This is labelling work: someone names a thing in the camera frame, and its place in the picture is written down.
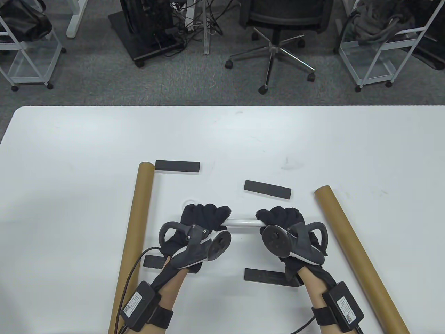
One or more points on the person's left hand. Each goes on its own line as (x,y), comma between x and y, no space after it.
(205,215)

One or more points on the person's right hand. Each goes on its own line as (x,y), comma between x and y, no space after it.
(281,215)

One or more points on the white plastic tube cap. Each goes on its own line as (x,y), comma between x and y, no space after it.
(188,201)

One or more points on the grey handheld controller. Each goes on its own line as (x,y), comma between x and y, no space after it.
(274,240)
(198,250)

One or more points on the black rectangular bar weight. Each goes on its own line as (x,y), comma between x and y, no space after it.
(154,261)
(177,166)
(267,189)
(264,276)

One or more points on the colourful cartoon poster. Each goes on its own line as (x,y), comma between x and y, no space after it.
(243,222)

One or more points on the brown cardboard mailing tube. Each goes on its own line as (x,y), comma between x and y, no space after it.
(139,208)
(347,236)

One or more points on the person's left forearm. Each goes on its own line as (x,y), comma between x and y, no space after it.
(172,292)

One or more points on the person's right forearm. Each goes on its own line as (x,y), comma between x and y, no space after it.
(313,292)

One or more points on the black wrist sensor box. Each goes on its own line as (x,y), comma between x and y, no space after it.
(140,306)
(344,308)

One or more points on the black rolling equipment cart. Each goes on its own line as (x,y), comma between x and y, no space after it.
(146,24)

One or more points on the black office chair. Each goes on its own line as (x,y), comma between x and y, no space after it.
(285,14)

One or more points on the grey bag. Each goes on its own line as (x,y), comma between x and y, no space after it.
(379,21)

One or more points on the white desk leg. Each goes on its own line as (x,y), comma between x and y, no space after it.
(73,28)

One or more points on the black equipment base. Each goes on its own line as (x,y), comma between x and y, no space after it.
(433,41)

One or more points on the black bag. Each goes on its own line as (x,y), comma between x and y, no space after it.
(24,21)

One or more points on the clear acrylic post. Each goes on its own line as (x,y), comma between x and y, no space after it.
(207,41)

